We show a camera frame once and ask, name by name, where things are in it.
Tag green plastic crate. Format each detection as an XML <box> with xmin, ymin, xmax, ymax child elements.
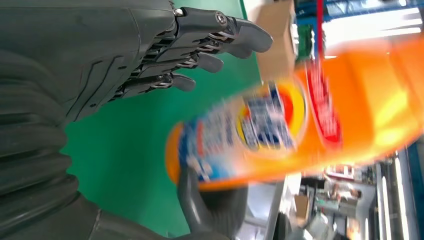
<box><xmin>294</xmin><ymin>22</ymin><xmax>314</xmax><ymax>63</ymax></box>

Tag blue metal rack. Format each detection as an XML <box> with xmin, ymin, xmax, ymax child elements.
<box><xmin>294</xmin><ymin>0</ymin><xmax>424</xmax><ymax>28</ymax></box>

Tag white cabinet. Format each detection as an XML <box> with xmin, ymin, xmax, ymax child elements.
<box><xmin>238</xmin><ymin>172</ymin><xmax>293</xmax><ymax>240</ymax></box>

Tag brown cardboard box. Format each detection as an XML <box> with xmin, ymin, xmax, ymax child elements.
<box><xmin>256</xmin><ymin>0</ymin><xmax>298</xmax><ymax>82</ymax></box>

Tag white table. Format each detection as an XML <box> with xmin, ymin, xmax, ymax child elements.
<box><xmin>242</xmin><ymin>0</ymin><xmax>263</xmax><ymax>21</ymax></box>

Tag red pole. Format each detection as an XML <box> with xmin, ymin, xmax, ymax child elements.
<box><xmin>315</xmin><ymin>0</ymin><xmax>326</xmax><ymax>61</ymax></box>

